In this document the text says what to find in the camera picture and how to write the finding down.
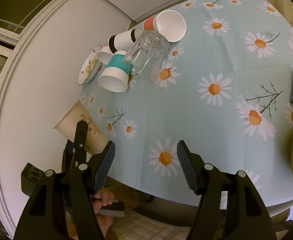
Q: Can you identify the brown paper cup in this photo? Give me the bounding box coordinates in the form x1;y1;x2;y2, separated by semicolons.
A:
54;101;107;155

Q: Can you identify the teal white paper cup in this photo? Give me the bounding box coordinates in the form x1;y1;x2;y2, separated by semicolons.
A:
98;50;131;93

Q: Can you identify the pink white paper cup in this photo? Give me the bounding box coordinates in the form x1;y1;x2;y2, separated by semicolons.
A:
97;43;114;65

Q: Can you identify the black striped white paper cup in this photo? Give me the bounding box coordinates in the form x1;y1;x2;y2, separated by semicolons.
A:
108;29;143;54

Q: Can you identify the orange white paper cup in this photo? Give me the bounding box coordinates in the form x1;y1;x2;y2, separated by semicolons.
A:
142;10;187;43

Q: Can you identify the person's left hand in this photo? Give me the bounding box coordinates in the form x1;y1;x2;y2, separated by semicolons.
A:
71;188;116;240

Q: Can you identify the floral white bowl with fruit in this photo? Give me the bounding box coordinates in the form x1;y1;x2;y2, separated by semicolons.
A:
78;44;102;86

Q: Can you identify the clear glass tumbler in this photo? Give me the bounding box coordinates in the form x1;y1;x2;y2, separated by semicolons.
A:
123;30;170;75

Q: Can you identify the daisy print blue tablecloth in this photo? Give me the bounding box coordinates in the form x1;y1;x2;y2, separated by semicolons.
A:
80;0;293;206

